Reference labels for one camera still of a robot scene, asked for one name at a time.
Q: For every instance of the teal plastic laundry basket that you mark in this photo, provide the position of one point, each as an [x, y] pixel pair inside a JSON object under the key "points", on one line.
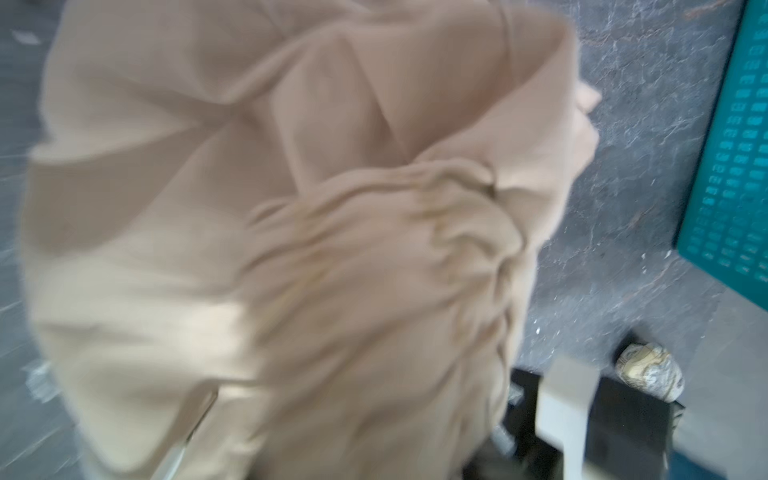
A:
{"points": [[724, 230]]}

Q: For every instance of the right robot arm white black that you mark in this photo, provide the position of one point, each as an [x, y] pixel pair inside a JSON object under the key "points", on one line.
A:
{"points": [[573, 423]]}

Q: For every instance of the folded patterned beige shorts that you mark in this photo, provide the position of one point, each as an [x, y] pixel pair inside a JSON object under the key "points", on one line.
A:
{"points": [[651, 369]]}

